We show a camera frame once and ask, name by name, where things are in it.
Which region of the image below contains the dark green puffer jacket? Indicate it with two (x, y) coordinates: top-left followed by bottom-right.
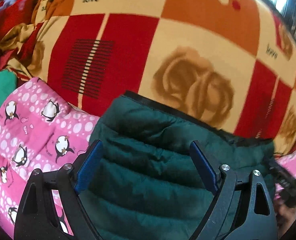
(80, 92), (275, 239)

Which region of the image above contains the red cream rose blanket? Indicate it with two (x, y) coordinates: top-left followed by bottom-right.
(6, 0), (296, 156)

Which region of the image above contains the pink penguin quilt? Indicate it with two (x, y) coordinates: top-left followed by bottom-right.
(0, 77), (99, 236)

